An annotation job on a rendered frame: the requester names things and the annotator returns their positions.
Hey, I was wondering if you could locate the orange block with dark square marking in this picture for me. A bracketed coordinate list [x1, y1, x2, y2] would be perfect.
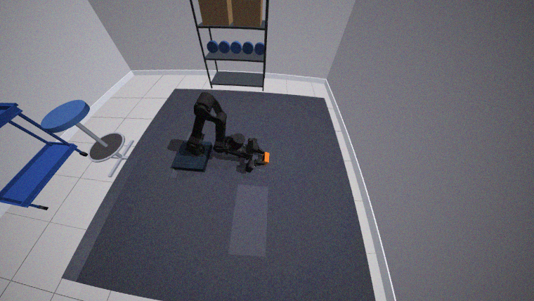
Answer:
[262, 152, 269, 165]

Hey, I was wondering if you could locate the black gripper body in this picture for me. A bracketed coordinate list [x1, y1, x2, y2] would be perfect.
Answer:
[237, 145, 255, 173]

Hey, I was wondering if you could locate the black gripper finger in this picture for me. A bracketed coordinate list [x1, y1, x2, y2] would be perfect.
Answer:
[255, 145, 265, 154]
[254, 159, 266, 166]

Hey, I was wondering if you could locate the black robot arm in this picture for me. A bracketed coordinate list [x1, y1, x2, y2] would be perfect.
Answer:
[185, 92, 258, 157]

